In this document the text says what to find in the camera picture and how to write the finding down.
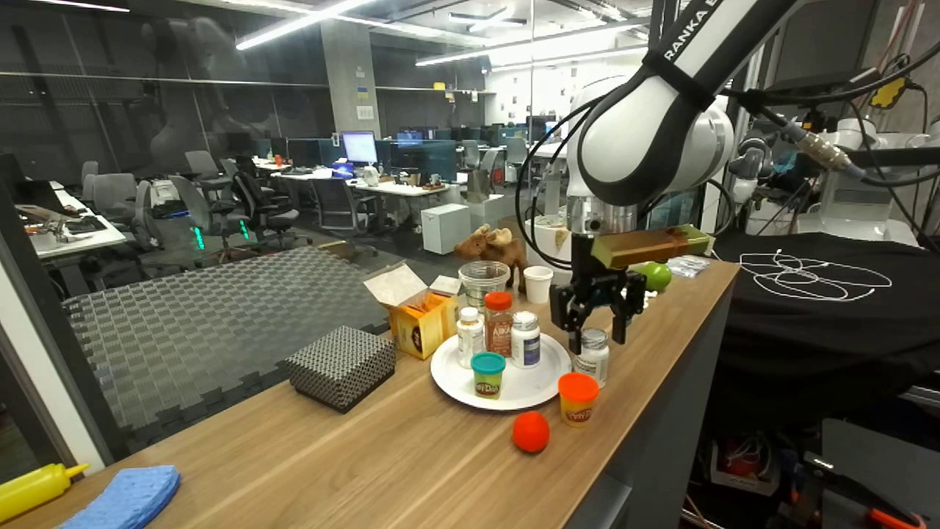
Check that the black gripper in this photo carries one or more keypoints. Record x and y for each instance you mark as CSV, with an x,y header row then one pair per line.
x,y
601,282

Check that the white pill bottle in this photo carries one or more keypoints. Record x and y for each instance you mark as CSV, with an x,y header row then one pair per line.
x,y
527,343
593,359

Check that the spice bottle orange cap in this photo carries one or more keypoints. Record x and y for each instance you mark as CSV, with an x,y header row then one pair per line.
x,y
500,324

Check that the clear plastic cup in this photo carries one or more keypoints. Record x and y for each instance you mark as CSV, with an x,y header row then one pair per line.
x,y
483,268
481,295

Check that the teal lid dough can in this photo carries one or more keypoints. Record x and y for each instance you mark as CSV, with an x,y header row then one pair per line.
x,y
490,376

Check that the small white bottle green label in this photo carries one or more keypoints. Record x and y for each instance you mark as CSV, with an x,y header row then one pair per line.
x,y
471,337

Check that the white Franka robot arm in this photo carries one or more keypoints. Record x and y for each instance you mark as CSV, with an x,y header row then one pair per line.
x,y
637,138

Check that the white paper plate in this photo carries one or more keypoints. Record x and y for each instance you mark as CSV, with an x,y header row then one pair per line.
x,y
534,387

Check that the grey foam tile stack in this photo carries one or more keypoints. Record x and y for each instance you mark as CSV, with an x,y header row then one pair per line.
x,y
343,368

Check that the white paper cup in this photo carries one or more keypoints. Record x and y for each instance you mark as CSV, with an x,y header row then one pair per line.
x,y
538,287

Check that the green fruit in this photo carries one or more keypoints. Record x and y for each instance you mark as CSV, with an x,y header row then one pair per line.
x,y
656,279

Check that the orange lid yellow dough can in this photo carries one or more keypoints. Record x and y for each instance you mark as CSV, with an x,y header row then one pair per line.
x,y
577,398

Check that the clear plastic wrapper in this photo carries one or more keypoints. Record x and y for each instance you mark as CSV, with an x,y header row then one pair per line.
x,y
690,267

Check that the brown moose plush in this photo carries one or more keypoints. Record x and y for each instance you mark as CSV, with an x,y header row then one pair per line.
x,y
490,242

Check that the red plush ball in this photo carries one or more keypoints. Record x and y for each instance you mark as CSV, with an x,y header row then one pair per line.
x,y
534,434

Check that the white storage box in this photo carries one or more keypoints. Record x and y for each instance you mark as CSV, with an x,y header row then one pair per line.
x,y
443,227

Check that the black table cloth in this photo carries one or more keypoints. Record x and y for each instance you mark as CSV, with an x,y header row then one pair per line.
x,y
832,334

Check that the long white office desk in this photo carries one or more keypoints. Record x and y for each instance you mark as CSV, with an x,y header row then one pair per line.
x,y
387,190

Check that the lit computer monitor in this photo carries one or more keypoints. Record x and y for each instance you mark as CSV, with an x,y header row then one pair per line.
x,y
361,148

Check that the grey concrete column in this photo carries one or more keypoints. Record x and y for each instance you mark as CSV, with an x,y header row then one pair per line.
x,y
352,79

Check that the black office chair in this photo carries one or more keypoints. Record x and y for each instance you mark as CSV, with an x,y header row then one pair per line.
x,y
261,202

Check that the grey foam floor mat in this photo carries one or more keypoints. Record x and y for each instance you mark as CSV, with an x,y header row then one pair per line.
x,y
215,334

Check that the yellow mustard bottle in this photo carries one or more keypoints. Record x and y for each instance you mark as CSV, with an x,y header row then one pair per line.
x,y
33,490

